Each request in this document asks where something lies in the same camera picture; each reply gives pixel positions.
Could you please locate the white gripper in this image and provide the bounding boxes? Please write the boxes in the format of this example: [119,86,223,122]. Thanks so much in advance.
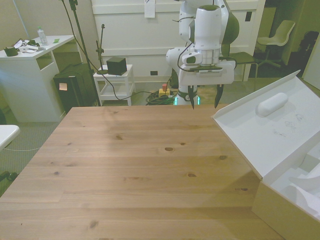
[178,59,236,110]

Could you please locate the cardboard box with hinged lid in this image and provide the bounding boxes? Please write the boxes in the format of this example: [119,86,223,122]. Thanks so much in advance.
[211,69,320,235]

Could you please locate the white moulded box insert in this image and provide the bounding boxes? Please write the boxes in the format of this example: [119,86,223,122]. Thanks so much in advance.
[269,144,320,219]

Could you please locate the red yellow emergency stop button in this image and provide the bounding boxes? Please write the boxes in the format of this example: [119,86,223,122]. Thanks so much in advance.
[158,83,172,99]

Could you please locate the dark chair with metal legs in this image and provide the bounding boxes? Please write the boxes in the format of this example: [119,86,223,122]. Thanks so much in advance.
[220,37,259,96]

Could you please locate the white oblong foam pad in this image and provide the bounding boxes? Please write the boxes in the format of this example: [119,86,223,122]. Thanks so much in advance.
[255,92,290,118]

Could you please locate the white side table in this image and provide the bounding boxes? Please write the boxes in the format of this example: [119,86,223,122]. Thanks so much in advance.
[92,64,137,107]

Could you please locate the white swivel chair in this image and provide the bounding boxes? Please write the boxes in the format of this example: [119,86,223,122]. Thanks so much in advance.
[256,19,297,69]

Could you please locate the black cube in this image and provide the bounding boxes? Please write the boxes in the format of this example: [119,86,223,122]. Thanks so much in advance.
[106,56,127,77]

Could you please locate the white cabinet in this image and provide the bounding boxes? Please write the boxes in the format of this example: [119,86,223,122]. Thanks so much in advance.
[302,39,320,91]

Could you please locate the short black microphone stand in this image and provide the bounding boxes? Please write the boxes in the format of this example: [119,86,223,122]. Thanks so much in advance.
[95,23,110,76]

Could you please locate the black bag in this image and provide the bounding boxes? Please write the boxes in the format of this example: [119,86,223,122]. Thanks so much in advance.
[299,30,320,55]

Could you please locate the black computer tower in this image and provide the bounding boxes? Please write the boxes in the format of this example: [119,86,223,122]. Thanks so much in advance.
[52,63,98,115]

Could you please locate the tall black tripod stand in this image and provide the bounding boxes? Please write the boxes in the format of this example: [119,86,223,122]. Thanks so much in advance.
[58,0,102,107]

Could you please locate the clear plastic water bottle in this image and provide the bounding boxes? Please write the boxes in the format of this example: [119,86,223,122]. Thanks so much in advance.
[36,26,49,47]

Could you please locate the white desk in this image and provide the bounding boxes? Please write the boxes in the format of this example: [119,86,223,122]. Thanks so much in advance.
[0,34,84,123]

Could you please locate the white rounded table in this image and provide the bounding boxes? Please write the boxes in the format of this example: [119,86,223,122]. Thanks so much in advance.
[0,124,21,151]

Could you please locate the black wheeled base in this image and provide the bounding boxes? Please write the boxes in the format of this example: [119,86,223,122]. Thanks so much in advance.
[0,170,19,184]

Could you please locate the coiled dark floor cables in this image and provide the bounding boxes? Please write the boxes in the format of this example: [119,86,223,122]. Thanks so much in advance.
[145,89,180,106]

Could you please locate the black hanging cable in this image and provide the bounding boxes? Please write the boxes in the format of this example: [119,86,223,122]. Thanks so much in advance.
[99,71,151,101]

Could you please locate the white paper sheet on wall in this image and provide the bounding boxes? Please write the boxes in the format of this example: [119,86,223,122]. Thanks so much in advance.
[144,0,157,19]

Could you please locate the white floor cable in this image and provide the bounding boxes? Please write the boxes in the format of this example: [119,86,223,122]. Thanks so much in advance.
[3,146,41,152]

